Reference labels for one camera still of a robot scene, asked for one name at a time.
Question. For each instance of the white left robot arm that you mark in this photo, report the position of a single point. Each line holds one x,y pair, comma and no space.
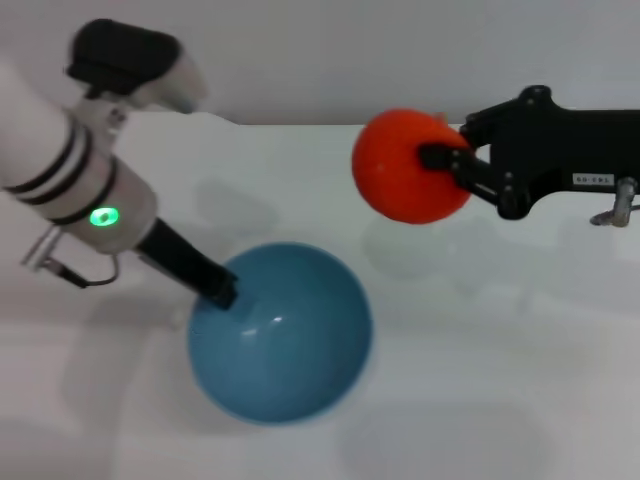
60,170

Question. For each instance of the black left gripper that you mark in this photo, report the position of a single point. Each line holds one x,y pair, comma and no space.
182,257

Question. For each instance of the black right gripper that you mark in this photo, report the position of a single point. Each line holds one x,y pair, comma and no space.
575,145

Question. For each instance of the blue ceramic bowl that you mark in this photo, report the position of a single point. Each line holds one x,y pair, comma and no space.
285,350

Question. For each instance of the orange toy fruit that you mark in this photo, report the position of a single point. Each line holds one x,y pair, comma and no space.
400,170

